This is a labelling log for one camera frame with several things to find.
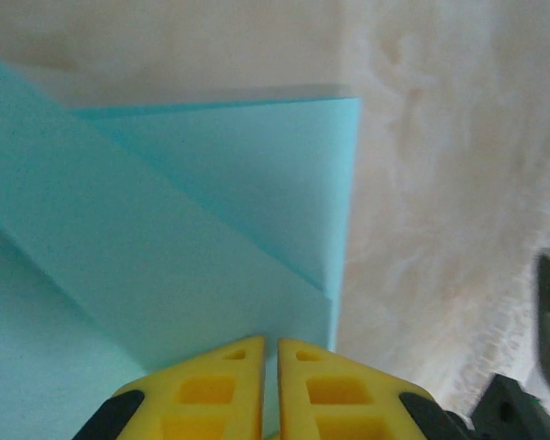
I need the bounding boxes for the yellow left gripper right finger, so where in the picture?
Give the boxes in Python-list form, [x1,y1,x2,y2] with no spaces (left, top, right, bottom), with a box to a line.
[276,337,473,440]

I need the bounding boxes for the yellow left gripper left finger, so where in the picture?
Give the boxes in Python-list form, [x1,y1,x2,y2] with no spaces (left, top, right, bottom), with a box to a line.
[75,335,267,440]

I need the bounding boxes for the light blue paper sheet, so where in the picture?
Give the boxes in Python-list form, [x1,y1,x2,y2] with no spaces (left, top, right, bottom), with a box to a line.
[0,49,363,440]

